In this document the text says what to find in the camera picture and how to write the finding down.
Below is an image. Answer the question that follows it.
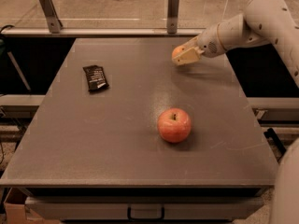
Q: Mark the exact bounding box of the metal rail beam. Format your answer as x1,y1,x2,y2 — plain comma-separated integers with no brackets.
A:
2,27,203,37

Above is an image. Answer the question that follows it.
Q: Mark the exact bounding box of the middle metal bracket post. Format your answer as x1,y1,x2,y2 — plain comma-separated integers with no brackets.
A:
166,0,179,34

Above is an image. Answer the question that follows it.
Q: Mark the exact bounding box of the black snack bar wrapper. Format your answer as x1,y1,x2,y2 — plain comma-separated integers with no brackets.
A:
83,65,109,92

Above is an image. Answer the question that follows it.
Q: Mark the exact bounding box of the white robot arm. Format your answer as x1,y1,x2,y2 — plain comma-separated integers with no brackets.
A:
172,0,299,224

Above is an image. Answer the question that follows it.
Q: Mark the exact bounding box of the orange fruit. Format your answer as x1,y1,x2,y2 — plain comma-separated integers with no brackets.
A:
172,46,184,60

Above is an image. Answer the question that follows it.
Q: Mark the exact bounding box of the grey drawer with handle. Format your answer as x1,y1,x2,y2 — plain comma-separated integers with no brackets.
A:
25,197,263,221

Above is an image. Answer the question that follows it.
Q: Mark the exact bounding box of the red apple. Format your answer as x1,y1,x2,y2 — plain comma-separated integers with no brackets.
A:
157,108,192,144

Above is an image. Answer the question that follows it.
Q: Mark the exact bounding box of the metal bracket post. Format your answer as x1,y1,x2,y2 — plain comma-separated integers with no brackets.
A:
38,0,63,34
166,0,179,34

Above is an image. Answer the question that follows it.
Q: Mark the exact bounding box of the cardboard box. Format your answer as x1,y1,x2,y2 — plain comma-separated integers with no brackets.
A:
4,189,61,224

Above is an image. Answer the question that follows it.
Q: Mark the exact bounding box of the left metal bracket post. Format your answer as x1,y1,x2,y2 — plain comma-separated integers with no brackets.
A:
38,0,63,34

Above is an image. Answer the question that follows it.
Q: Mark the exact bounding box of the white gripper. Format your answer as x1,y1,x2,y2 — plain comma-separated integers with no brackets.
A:
172,24,225,65

